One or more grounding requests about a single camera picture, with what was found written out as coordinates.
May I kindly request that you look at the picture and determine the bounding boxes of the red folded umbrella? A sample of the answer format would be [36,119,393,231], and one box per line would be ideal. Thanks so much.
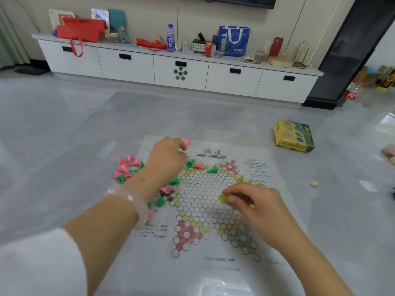
[133,37,168,52]

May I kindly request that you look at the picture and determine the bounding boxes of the blue-label water bottle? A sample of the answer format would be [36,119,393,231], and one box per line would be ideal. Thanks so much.
[166,24,176,53]

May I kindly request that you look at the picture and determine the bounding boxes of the black glass cabinet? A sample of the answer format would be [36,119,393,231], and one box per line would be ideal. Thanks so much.
[304,0,395,110]

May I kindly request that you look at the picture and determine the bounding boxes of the blue tote bag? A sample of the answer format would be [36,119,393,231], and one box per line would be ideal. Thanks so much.
[217,25,251,57]

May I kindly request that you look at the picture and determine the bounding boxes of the checkers board sheet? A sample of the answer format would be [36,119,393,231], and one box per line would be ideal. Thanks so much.
[102,134,309,296]

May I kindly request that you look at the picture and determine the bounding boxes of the white printed card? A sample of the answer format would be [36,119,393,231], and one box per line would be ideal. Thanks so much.
[91,8,110,28]

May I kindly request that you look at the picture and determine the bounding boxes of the teal cloth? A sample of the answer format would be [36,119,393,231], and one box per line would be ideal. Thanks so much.
[107,8,128,34]

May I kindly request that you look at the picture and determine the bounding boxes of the black floor mat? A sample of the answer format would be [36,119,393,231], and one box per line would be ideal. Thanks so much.
[14,67,50,76]

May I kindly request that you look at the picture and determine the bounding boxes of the red vase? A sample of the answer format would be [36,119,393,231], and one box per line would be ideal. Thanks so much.
[268,37,284,58]

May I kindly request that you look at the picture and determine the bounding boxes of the person's right forearm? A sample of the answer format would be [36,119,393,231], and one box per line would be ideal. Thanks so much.
[269,234,354,296]

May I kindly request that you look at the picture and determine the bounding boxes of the gold wire rack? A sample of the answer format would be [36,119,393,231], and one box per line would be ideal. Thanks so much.
[291,41,315,69]

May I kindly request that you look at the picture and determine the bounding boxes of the pile of mixed cone pieces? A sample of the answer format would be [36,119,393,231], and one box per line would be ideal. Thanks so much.
[114,138,220,227]

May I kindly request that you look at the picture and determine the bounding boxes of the beige picture frame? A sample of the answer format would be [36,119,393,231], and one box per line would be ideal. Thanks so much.
[49,8,76,31]

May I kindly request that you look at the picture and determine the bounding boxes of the red-label cola bottle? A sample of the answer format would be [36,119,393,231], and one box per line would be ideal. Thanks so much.
[344,82,363,102]

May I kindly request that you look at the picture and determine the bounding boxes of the person's left forearm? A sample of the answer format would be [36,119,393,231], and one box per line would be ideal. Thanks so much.
[63,174,163,296]

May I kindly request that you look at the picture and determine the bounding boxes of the white TV cabinet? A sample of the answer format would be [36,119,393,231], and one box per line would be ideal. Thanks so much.
[32,33,324,104]

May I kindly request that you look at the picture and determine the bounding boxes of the yellow black carton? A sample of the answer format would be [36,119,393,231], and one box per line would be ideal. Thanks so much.
[377,69,395,91]

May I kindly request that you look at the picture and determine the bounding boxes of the round wooden box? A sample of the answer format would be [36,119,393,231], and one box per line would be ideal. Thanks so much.
[267,57,294,69]

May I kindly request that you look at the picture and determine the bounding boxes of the grey-green curtain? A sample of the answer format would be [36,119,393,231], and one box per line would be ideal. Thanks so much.
[0,2,30,70]

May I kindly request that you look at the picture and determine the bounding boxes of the pale pink jade bracelet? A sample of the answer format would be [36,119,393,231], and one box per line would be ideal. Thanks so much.
[105,184,151,226]

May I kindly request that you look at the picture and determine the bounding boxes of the black television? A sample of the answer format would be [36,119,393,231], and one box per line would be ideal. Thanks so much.
[176,0,278,9]

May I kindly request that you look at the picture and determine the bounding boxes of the yellow green cardboard box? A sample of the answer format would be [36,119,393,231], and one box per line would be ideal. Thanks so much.
[273,119,315,153]

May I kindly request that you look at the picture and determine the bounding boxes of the red fabric bag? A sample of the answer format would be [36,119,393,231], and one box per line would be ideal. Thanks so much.
[56,17,109,58]

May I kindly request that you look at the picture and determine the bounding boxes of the person's left hand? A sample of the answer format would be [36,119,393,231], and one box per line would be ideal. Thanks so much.
[139,137,188,192]

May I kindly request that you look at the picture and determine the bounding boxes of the person's right hand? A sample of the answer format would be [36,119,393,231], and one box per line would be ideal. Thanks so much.
[222,183,297,250]

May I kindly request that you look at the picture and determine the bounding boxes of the yellow-green cone game pieces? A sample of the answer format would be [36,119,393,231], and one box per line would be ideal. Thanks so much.
[235,175,272,210]

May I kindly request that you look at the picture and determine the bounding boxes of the clear plastic tray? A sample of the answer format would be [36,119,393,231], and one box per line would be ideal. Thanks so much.
[191,279,247,296]

